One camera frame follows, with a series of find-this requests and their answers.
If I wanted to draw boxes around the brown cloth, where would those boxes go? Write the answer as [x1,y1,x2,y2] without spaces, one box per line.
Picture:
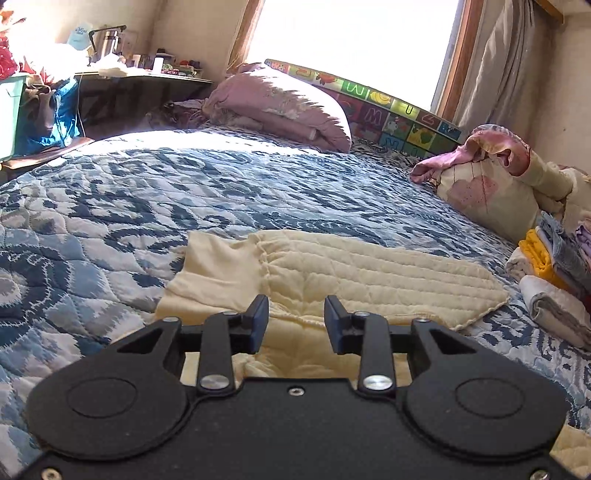
[22,82,60,131]

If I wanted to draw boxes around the colourful alphabet play mat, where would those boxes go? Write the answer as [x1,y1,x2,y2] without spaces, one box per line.
[264,58,464,159]

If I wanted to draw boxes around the pink satin cloth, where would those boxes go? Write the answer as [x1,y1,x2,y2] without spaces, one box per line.
[409,124,533,186]

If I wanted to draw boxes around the beige crumpled garment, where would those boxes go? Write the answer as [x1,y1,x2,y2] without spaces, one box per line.
[521,148,591,220]

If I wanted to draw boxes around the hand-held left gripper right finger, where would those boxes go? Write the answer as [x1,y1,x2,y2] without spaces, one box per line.
[324,294,477,398]

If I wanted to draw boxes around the white cloth on desk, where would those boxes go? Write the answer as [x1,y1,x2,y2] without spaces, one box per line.
[89,56,140,77]

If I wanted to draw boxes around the pink pillow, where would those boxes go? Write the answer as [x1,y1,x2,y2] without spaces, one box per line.
[203,63,354,154]

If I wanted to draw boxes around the leaf print cushion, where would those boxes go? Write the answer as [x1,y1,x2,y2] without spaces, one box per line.
[436,161,544,244]

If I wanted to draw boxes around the folded denim garment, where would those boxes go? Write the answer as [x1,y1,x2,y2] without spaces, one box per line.
[537,211,591,298]

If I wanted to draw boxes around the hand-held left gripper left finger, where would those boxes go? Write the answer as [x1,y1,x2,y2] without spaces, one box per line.
[115,294,270,397]

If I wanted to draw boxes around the light blue card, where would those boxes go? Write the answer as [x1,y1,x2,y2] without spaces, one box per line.
[66,22,94,51]

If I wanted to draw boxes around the wooden shelf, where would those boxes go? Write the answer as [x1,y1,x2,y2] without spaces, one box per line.
[534,0,567,25]

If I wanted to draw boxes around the red cloth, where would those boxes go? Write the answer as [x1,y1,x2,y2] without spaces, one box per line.
[0,34,20,80]

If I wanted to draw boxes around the teal storage bin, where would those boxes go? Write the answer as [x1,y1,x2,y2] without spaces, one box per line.
[0,75,37,162]

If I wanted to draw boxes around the cream quilted garment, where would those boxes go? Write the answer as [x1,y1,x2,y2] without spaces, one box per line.
[111,229,591,480]

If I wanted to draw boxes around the dark desk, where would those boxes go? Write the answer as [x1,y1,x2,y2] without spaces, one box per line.
[74,69,216,129]

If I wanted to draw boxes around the window with wooden frame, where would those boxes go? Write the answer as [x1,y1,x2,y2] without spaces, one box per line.
[228,0,485,121]

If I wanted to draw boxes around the steel thermos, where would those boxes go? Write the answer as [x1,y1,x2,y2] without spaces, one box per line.
[89,25,127,64]

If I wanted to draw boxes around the blue patterned quilt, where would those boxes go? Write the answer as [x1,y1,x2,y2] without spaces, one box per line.
[0,127,591,480]

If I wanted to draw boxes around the blue cloth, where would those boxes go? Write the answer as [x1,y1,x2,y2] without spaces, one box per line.
[25,78,82,149]

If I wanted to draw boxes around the purple crumpled cloth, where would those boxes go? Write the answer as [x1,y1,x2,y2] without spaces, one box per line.
[147,98,259,133]

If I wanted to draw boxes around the beige curtain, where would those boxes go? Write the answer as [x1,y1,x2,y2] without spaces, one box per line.
[454,0,555,139]

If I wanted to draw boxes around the white folded cloth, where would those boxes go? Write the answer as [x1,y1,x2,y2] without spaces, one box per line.
[519,275,591,352]

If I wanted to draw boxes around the yellow folded cloth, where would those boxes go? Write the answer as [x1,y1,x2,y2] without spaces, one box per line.
[519,229,570,290]

